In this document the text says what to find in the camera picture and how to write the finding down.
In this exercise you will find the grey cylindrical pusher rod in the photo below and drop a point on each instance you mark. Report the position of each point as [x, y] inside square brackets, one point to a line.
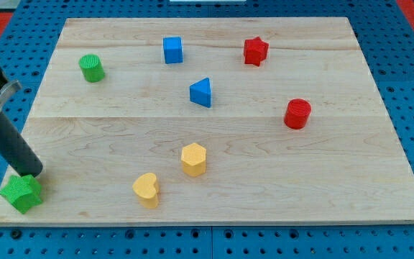
[15, 150]

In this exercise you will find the green cylinder block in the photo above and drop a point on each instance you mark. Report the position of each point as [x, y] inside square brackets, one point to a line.
[91, 68]

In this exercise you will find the red star block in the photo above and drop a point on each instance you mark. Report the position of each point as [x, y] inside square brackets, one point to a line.
[255, 51]

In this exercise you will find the blue cube block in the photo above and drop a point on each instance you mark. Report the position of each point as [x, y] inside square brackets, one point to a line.
[173, 50]

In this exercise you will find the yellow hexagon block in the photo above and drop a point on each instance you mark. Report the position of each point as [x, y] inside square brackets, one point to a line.
[193, 159]

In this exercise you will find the yellow heart block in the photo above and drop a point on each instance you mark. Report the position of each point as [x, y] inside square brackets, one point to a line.
[146, 188]

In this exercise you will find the light wooden board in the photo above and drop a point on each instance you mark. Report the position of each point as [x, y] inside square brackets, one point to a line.
[345, 167]

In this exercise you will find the red cylinder block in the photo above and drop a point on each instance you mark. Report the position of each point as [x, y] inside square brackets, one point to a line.
[297, 113]

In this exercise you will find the green star block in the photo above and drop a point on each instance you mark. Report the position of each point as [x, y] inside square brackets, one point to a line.
[22, 192]

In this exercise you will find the blue triangle block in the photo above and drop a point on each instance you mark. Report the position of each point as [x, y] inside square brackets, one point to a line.
[200, 92]

